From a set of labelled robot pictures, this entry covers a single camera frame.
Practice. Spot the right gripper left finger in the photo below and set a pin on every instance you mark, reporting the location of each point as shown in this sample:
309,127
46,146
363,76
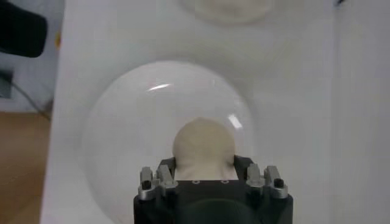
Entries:
158,179

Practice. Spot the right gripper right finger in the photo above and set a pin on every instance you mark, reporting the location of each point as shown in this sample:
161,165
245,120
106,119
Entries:
262,179

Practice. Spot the white steamed baozi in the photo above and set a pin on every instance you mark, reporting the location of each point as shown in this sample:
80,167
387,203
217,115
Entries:
204,146

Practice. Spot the white round plate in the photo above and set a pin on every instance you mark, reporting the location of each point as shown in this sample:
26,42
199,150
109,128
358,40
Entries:
137,121

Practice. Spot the cream electric cooker base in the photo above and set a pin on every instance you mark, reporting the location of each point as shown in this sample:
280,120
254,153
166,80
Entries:
228,9

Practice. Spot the black robot body part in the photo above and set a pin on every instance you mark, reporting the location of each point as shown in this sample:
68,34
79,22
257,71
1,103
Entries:
21,30

